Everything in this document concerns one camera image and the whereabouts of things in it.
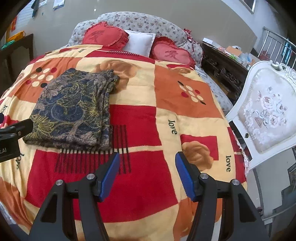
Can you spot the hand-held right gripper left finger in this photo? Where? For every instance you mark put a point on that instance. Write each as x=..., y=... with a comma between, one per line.
x=108, y=176

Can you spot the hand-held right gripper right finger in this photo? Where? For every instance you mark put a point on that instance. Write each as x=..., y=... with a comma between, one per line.
x=185, y=176

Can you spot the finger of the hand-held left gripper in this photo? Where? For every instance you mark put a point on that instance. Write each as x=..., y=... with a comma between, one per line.
x=20, y=127

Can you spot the floral patterned shirt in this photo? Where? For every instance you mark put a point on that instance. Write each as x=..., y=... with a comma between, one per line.
x=69, y=109

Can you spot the printed orange red blanket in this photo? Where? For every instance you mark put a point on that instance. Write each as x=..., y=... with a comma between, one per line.
x=143, y=185

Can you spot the white lace bed skirt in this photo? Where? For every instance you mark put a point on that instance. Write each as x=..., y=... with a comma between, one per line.
x=241, y=150

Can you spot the dark wooden desk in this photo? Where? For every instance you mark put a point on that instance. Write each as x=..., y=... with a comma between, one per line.
x=20, y=53

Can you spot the floral bed sheet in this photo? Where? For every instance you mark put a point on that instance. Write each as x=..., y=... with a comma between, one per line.
x=219, y=92

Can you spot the orange bag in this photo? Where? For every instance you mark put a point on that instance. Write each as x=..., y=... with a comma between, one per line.
x=17, y=36

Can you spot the white ornate chair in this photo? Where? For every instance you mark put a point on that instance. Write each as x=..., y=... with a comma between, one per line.
x=266, y=111

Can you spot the dark carved wooden cabinet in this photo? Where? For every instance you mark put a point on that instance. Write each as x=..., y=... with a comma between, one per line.
x=222, y=62

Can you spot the red heart pillow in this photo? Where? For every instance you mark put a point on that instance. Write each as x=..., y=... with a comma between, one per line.
x=101, y=34
x=171, y=54

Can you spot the dark hanging cloth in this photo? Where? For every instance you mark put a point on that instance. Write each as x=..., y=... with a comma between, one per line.
x=35, y=4

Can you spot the pile of colourful packets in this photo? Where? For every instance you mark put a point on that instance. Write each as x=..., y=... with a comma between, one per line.
x=240, y=55

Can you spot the white flat box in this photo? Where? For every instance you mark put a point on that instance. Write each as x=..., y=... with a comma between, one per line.
x=207, y=41

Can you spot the white pillow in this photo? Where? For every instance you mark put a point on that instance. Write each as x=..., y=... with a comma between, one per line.
x=141, y=42

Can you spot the metal railing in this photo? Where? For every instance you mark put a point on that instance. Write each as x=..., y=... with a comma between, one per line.
x=277, y=34

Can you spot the red wall charm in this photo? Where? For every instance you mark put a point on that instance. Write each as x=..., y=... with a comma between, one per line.
x=14, y=23

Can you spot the white text wall poster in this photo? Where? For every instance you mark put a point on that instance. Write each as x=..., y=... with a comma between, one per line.
x=24, y=16

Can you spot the wall calendar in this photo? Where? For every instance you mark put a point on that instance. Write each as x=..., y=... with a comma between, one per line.
x=59, y=4

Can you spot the framed wall picture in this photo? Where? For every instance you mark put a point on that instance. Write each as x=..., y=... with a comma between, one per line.
x=248, y=4

